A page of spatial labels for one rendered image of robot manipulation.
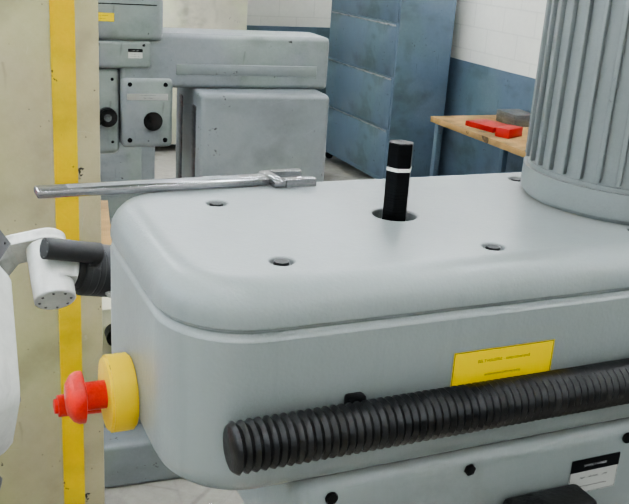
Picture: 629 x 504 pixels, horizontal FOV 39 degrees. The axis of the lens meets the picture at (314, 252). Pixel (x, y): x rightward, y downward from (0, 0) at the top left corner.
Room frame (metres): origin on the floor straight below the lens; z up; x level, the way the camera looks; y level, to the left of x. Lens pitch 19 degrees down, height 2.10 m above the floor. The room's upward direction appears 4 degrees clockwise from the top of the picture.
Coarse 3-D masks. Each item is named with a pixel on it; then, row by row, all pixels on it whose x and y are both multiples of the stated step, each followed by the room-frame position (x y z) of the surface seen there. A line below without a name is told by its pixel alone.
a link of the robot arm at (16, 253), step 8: (24, 232) 1.36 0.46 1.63; (32, 232) 1.35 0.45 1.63; (40, 232) 1.36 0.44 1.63; (48, 232) 1.36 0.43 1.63; (56, 232) 1.37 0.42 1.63; (16, 240) 1.34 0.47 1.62; (24, 240) 1.34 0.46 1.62; (32, 240) 1.34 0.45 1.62; (8, 248) 1.34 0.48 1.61; (16, 248) 1.35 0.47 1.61; (24, 248) 1.35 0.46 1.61; (8, 256) 1.34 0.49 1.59; (16, 256) 1.36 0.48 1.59; (24, 256) 1.37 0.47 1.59; (0, 264) 1.35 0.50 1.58; (8, 264) 1.35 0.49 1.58; (16, 264) 1.37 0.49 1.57; (8, 272) 1.36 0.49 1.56
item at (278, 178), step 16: (208, 176) 0.77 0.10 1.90; (224, 176) 0.77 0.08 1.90; (240, 176) 0.78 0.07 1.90; (256, 176) 0.78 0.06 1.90; (272, 176) 0.79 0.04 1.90; (288, 176) 0.81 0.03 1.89; (304, 176) 0.79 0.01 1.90; (48, 192) 0.69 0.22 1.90; (64, 192) 0.70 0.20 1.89; (80, 192) 0.70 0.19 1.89; (96, 192) 0.71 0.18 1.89; (112, 192) 0.71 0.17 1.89; (128, 192) 0.72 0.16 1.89; (144, 192) 0.73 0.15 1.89
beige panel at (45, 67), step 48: (0, 0) 2.21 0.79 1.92; (48, 0) 2.26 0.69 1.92; (96, 0) 2.31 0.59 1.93; (0, 48) 2.21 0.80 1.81; (48, 48) 2.26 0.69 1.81; (96, 48) 2.31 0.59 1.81; (0, 96) 2.21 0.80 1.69; (48, 96) 2.26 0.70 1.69; (96, 96) 2.31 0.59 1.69; (0, 144) 2.21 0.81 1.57; (48, 144) 2.26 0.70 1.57; (96, 144) 2.31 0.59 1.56; (0, 192) 2.20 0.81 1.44; (96, 240) 2.31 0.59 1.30; (48, 336) 2.25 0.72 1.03; (96, 336) 2.30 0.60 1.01; (48, 384) 2.25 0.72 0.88; (48, 432) 2.25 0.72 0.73; (96, 432) 2.30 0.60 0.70; (48, 480) 2.24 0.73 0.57; (96, 480) 2.30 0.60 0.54
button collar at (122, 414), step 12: (108, 360) 0.61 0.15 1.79; (120, 360) 0.61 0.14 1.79; (108, 372) 0.60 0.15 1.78; (120, 372) 0.60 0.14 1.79; (132, 372) 0.61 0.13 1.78; (108, 384) 0.60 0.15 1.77; (120, 384) 0.60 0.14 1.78; (132, 384) 0.60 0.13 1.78; (108, 396) 0.60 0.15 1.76; (120, 396) 0.59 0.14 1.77; (132, 396) 0.59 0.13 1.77; (108, 408) 0.60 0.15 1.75; (120, 408) 0.59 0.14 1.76; (132, 408) 0.59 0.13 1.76; (108, 420) 0.60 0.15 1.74; (120, 420) 0.59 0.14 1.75; (132, 420) 0.59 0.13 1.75
